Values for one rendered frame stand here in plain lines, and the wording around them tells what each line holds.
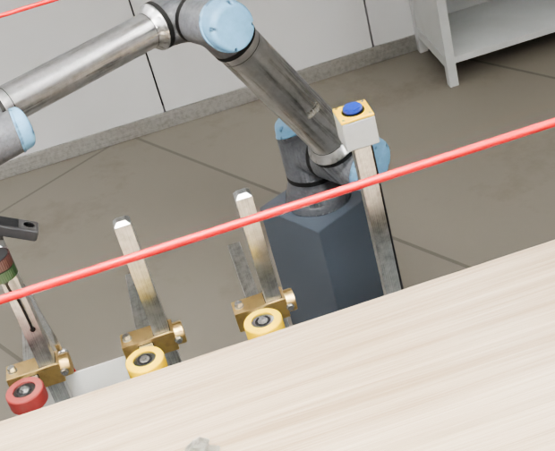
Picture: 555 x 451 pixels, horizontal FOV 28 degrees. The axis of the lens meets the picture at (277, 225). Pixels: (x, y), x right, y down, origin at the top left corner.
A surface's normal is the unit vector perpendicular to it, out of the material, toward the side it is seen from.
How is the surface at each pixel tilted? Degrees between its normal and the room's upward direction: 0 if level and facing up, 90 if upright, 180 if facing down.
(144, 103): 90
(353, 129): 90
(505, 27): 0
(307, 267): 90
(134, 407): 0
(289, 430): 0
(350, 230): 90
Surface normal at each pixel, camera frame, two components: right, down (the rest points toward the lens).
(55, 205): -0.22, -0.81
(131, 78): 0.22, 0.50
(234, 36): 0.59, 0.22
